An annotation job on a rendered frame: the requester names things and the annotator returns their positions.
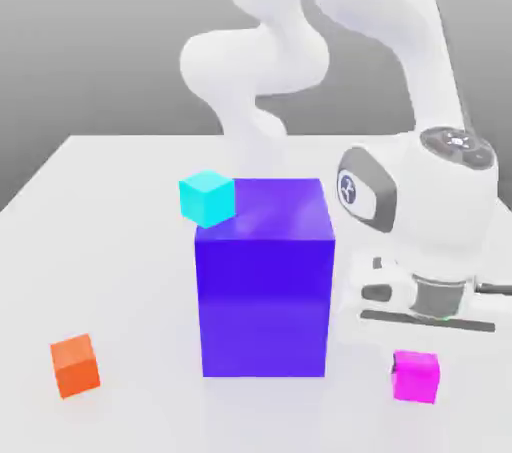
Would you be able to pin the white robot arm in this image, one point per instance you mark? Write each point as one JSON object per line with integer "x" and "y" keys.
{"x": 416, "y": 61}

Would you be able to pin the small orange cube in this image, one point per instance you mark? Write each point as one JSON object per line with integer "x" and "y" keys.
{"x": 76, "y": 369}

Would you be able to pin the small cyan cube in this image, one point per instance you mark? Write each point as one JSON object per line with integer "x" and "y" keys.
{"x": 206, "y": 199}

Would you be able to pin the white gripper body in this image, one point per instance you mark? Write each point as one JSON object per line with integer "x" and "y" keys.
{"x": 424, "y": 322}

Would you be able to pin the small magenta cube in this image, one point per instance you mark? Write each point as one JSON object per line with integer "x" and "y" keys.
{"x": 416, "y": 379}

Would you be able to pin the large purple box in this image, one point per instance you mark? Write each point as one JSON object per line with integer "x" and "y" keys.
{"x": 264, "y": 301}

